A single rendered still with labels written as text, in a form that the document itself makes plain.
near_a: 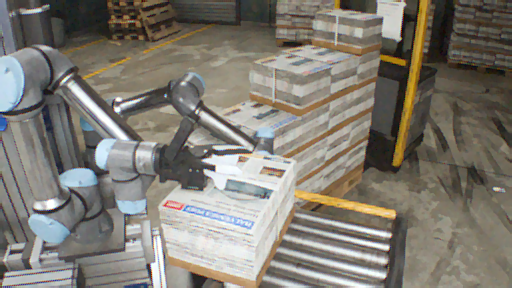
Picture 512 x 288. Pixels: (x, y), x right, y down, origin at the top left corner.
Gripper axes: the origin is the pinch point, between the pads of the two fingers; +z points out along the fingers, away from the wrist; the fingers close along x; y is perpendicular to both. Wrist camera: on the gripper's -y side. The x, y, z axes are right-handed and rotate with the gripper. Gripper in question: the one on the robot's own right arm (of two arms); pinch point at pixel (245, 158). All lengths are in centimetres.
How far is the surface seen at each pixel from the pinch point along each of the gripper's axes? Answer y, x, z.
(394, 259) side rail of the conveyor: 41, -24, 44
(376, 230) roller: 39, -38, 39
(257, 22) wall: 2, -811, -125
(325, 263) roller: 42, -21, 22
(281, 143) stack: 37, -109, -1
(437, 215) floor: 102, -164, 112
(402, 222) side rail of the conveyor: 38, -43, 49
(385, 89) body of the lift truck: 28, -231, 73
